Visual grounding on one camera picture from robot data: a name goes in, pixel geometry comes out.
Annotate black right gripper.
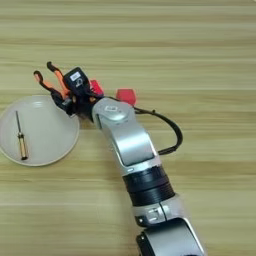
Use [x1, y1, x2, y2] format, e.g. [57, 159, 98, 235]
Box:
[49, 85, 103, 122]

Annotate orange and black pliers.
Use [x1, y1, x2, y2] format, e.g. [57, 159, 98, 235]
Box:
[32, 61, 72, 100]

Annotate multicolour puzzle cube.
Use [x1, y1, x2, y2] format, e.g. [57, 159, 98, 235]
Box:
[89, 79, 105, 98]

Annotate screwdriver with amber handle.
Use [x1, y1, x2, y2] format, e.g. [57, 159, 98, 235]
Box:
[14, 110, 29, 161]

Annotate black box with white label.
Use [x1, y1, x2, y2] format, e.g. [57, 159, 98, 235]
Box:
[62, 66, 90, 92]

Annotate round beige plate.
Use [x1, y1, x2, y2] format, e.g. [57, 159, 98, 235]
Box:
[0, 94, 81, 167]

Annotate small red cube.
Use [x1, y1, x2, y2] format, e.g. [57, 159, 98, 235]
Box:
[115, 87, 138, 107]

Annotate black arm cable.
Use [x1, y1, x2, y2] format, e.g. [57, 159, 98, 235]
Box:
[133, 106, 184, 156]

